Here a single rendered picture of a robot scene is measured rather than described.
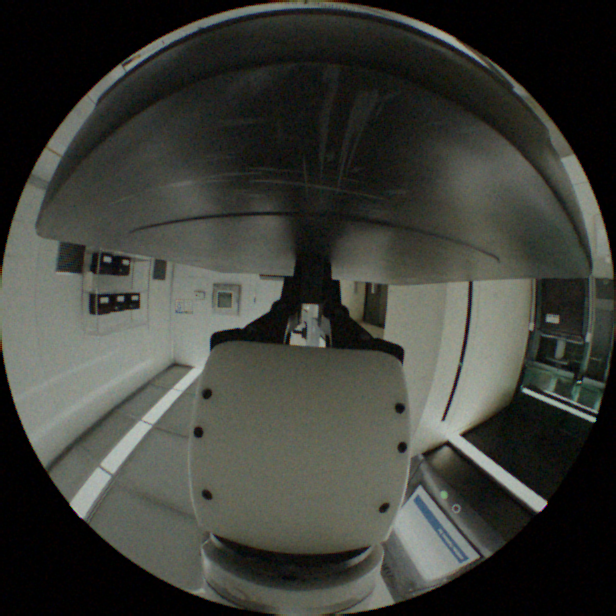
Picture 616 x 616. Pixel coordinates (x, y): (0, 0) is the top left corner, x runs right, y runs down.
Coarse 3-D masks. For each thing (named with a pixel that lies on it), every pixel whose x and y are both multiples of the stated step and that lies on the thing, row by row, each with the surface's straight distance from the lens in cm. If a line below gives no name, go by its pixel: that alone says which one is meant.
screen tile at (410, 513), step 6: (408, 510) 60; (414, 510) 58; (402, 516) 63; (408, 516) 61; (414, 516) 59; (414, 522) 59; (420, 522) 57; (402, 528) 65; (408, 528) 63; (420, 528) 58; (426, 528) 56; (408, 534) 64; (414, 534) 61; (420, 534) 59; (426, 534) 57; (408, 540) 65; (414, 540) 63; (420, 540) 60
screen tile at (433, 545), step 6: (432, 540) 57; (420, 546) 62; (426, 546) 60; (432, 546) 58; (438, 546) 56; (426, 552) 61; (438, 552) 57; (444, 552) 56; (420, 558) 64; (426, 558) 62; (438, 558) 59; (444, 558) 57; (450, 558) 56; (426, 564) 64; (432, 564) 62; (444, 564) 58; (450, 564) 57; (432, 570) 63; (438, 570) 61; (444, 570) 60
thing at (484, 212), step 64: (192, 64) 4; (256, 64) 3; (320, 64) 3; (384, 64) 3; (448, 64) 6; (128, 128) 4; (192, 128) 4; (256, 128) 3; (320, 128) 3; (384, 128) 3; (448, 128) 3; (512, 128) 4; (64, 192) 7; (128, 192) 6; (192, 192) 6; (256, 192) 5; (320, 192) 5; (384, 192) 5; (448, 192) 5; (512, 192) 5; (192, 256) 16; (256, 256) 14; (320, 256) 11; (384, 256) 11; (448, 256) 10; (512, 256) 10; (576, 256) 10
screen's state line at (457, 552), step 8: (416, 496) 55; (416, 504) 56; (424, 504) 54; (424, 512) 55; (432, 520) 54; (440, 528) 53; (440, 536) 54; (448, 536) 52; (448, 544) 53; (456, 544) 52; (456, 552) 53; (464, 560) 53
